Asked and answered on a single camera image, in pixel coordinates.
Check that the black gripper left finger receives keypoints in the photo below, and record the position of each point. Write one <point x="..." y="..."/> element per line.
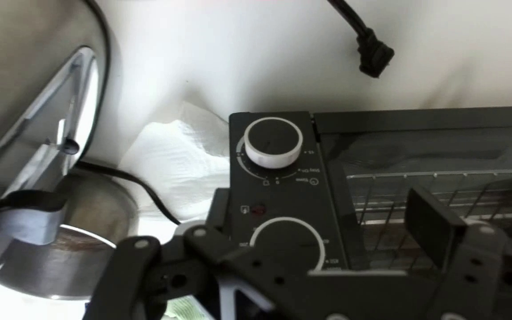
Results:
<point x="150" y="268"/>

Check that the black toaster oven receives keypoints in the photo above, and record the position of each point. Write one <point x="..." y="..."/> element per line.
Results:
<point x="387" y="154"/>

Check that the white crumpled cloth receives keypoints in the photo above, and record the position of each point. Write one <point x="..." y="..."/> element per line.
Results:
<point x="173" y="161"/>

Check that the oven timer knob white rim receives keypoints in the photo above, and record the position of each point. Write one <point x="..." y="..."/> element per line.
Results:
<point x="273" y="141"/>

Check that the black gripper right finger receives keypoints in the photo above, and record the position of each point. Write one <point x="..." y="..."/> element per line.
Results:
<point x="488" y="268"/>

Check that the oven temperature knob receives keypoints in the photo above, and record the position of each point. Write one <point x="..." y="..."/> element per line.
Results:
<point x="285" y="241"/>

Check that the silver two-slot toaster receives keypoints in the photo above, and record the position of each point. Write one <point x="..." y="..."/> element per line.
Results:
<point x="26" y="108"/>

